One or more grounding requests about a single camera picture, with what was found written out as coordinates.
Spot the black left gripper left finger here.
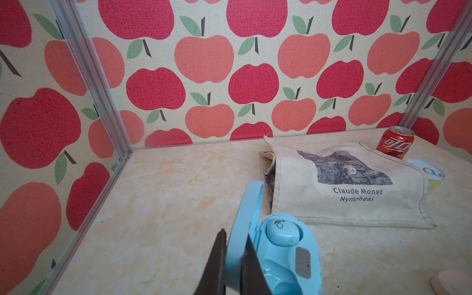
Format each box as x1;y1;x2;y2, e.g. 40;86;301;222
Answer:
194;229;227;295

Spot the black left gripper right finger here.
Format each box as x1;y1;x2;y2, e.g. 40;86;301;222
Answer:
240;236;272;295

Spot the blue earbud charging case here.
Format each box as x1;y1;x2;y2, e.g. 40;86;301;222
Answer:
225;181;323;295

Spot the blue earbud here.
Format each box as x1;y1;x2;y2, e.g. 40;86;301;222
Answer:
266;220;301;247

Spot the pink earbud charging case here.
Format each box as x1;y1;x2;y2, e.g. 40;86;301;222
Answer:
430;269;472;295

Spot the red cola can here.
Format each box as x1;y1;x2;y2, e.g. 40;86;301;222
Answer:
376;126;415;159

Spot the yellow can white lid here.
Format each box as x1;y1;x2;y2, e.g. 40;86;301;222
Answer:
406;159;446;193

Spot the right aluminium frame post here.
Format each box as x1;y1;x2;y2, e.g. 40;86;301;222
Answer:
399;0;472;129

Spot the aluminium frame post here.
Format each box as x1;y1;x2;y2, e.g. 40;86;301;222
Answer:
399;0;472;129
50;0;132;161

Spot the left aluminium frame post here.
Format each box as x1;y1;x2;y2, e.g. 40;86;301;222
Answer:
50;0;132;161

